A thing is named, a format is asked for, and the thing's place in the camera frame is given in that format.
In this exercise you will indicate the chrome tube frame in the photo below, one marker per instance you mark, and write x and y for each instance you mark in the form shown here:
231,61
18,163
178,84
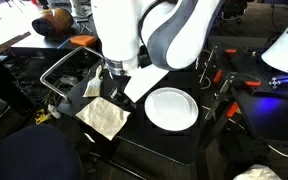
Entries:
52,69

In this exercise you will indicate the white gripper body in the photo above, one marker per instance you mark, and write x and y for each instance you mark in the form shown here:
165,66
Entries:
144,83

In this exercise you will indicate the white plug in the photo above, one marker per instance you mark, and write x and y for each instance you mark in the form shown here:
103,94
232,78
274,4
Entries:
54,111

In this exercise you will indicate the pale bristle paintbrush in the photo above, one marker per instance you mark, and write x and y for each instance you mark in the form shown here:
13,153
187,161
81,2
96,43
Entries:
93,87

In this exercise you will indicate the large beige cloth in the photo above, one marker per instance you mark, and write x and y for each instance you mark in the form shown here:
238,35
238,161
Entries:
103,116

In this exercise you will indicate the white cone shade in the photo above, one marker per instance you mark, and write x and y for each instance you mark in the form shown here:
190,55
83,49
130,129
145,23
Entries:
285,50

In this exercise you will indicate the wooden board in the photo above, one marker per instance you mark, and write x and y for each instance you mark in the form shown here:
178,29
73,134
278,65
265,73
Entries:
4,46

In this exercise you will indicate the black wheeled office chair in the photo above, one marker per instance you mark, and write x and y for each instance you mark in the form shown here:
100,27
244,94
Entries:
235,10

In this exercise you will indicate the dark blue office chair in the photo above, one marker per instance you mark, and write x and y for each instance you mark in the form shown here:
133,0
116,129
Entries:
30,153

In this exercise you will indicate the yellow plug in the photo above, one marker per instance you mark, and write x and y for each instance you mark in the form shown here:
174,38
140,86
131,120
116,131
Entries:
41,116

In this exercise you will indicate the white crumpled cloth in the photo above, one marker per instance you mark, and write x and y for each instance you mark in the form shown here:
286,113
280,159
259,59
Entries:
257,172

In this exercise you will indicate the orange sponge block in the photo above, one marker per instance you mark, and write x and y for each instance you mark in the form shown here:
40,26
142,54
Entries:
82,40

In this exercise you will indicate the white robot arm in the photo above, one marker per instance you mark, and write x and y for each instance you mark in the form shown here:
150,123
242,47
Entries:
124,30

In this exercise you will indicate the thin metal rod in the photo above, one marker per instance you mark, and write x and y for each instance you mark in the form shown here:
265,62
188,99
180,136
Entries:
208,64
199,65

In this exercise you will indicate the white round plate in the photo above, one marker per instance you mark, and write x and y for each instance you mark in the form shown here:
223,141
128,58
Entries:
171,109

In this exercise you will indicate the black metal stand bar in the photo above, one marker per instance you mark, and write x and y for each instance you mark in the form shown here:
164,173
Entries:
220,96

